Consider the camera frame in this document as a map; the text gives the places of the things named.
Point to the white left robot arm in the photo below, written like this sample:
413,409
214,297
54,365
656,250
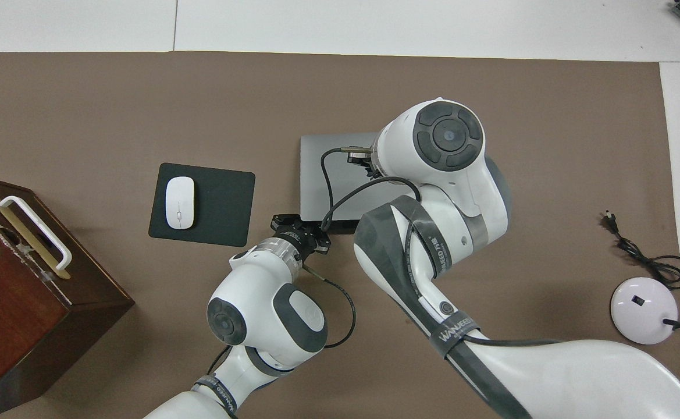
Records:
258,302

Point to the white desk lamp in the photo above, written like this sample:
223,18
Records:
642,311

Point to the black mouse pad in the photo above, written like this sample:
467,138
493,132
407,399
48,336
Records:
223,203

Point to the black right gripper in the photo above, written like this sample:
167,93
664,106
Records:
373,166

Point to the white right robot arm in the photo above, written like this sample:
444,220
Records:
450,192

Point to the brown table mat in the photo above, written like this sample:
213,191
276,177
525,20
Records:
142,105

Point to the white computer mouse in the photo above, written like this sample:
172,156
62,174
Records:
180,203

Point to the grey laptop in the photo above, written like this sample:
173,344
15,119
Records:
310,186

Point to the dark wooden box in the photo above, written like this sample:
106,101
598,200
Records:
14,302

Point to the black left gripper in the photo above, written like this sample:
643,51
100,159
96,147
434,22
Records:
298,235

